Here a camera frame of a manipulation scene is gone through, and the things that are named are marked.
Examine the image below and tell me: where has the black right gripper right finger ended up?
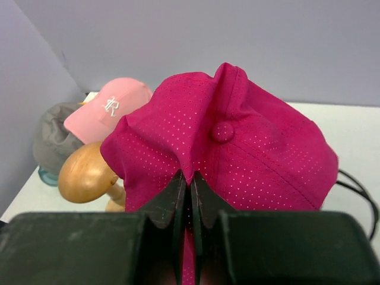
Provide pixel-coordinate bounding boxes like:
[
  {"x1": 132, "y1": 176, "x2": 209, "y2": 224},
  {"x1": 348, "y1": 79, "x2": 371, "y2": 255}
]
[{"x1": 190, "y1": 173, "x2": 379, "y2": 284}]

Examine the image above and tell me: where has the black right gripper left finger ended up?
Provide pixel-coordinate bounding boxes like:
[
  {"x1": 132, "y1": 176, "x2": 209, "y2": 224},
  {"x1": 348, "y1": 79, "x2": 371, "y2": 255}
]
[{"x1": 1, "y1": 172, "x2": 186, "y2": 284}]

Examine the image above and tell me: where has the magenta baseball cap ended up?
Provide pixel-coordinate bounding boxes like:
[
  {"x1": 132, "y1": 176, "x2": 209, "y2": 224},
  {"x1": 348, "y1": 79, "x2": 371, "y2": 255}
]
[{"x1": 100, "y1": 62, "x2": 339, "y2": 285}]

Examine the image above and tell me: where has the light pink baseball cap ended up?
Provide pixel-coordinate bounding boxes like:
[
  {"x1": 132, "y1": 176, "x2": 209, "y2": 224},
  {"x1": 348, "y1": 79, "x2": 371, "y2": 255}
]
[{"x1": 64, "y1": 77, "x2": 153, "y2": 144}]

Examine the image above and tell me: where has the wooden mushroom hat stand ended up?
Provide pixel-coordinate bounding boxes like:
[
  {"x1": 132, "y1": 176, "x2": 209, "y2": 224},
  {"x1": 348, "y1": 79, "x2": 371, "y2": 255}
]
[{"x1": 58, "y1": 141, "x2": 126, "y2": 212}]

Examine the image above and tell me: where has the teal plastic basin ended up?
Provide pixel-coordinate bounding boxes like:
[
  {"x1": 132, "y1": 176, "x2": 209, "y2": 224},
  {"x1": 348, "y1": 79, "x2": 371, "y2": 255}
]
[{"x1": 38, "y1": 166, "x2": 58, "y2": 187}]

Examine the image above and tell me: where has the grey bucket hat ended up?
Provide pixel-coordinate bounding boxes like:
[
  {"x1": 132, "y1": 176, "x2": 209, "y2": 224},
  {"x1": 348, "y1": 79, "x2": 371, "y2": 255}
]
[{"x1": 33, "y1": 102, "x2": 84, "y2": 176}]

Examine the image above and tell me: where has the black wire hat stand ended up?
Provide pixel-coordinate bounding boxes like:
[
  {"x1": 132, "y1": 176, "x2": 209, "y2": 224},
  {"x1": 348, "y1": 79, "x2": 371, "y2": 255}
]
[{"x1": 335, "y1": 169, "x2": 379, "y2": 241}]

